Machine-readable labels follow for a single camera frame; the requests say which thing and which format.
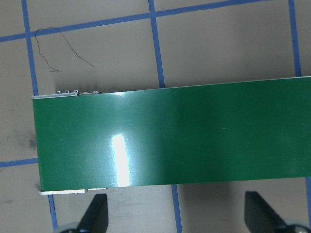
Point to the green conveyor belt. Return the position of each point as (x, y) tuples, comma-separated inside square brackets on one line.
[(197, 134)]

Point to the thin black wire scrap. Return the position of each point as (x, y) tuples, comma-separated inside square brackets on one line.
[(55, 49)]

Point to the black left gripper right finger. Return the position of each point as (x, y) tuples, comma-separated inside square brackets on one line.
[(260, 217)]

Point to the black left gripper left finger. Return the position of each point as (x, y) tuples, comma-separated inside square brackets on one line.
[(95, 219)]

